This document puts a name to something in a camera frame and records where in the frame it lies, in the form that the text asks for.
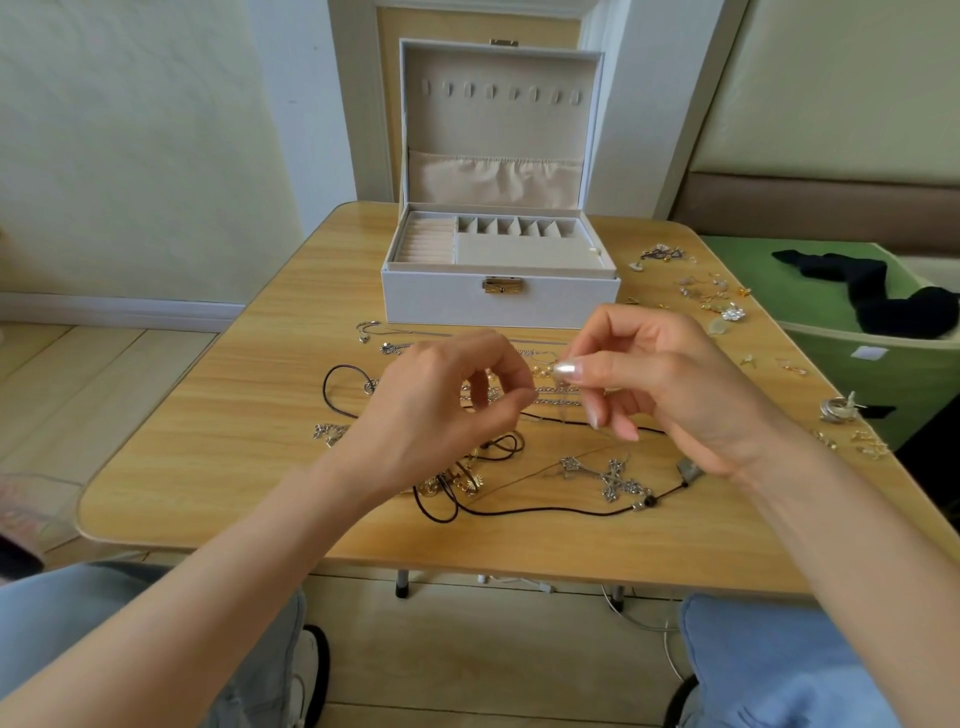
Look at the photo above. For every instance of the person's left hand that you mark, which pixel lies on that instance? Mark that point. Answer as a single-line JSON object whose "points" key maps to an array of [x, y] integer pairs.
{"points": [[428, 413]]}

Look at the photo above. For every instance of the black object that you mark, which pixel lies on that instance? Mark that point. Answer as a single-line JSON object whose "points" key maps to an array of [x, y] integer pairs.
{"points": [[15, 558]]}

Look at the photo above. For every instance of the person's right hand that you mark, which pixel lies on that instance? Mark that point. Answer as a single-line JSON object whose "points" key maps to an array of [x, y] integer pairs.
{"points": [[698, 383]]}

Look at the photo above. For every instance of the person's left forearm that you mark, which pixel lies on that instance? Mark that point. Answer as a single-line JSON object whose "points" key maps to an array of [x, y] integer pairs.
{"points": [[165, 608]]}

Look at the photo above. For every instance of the beige padded wall panel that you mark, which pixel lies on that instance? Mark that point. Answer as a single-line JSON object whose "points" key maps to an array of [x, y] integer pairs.
{"points": [[840, 98]]}

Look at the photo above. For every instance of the small earrings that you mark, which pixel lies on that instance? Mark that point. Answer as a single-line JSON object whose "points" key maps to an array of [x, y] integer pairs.
{"points": [[663, 252]]}

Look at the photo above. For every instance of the white jewelry box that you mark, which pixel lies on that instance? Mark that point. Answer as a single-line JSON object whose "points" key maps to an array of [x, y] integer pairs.
{"points": [[503, 113]]}

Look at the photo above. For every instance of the person's right forearm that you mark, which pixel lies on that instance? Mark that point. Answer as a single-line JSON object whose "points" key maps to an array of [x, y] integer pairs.
{"points": [[870, 578]]}

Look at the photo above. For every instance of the black cloth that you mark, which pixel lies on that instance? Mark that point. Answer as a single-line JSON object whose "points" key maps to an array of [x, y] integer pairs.
{"points": [[893, 305]]}

